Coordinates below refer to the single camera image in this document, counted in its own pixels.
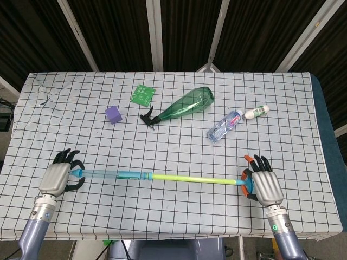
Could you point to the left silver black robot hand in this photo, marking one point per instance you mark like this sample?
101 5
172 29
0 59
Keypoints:
54 180

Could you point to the right silver robot hand orange fingertips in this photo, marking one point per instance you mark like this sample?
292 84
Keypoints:
267 188

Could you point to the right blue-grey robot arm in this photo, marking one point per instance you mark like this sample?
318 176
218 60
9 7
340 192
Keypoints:
283 233

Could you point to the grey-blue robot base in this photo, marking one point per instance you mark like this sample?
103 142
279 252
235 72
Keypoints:
168 250

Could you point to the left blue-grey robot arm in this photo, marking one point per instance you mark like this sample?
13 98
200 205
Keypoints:
38 224

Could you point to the thin white table leg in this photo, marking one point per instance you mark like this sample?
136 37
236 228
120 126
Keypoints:
241 249

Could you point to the clear plastic water bottle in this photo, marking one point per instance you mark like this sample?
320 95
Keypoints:
223 126

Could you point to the small white bottle green label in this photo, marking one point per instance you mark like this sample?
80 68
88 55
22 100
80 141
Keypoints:
256 111

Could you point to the wide white table leg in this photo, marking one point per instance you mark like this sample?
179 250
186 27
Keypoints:
86 250

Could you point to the black equipment box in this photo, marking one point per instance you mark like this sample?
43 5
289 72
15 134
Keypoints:
4 119

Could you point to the small green plastic part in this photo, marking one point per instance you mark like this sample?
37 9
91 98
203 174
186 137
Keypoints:
107 243

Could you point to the purple cube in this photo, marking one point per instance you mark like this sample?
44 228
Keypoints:
113 115

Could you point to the white black grid tablecloth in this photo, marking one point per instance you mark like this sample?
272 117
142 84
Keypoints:
162 151

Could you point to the green spray bottle black trigger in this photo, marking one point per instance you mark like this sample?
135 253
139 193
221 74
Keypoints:
187 104

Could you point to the green sachet packet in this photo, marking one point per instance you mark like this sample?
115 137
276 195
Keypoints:
142 94

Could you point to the white partition frame post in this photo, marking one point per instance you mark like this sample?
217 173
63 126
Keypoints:
78 38
303 38
217 32
341 131
154 35
8 84

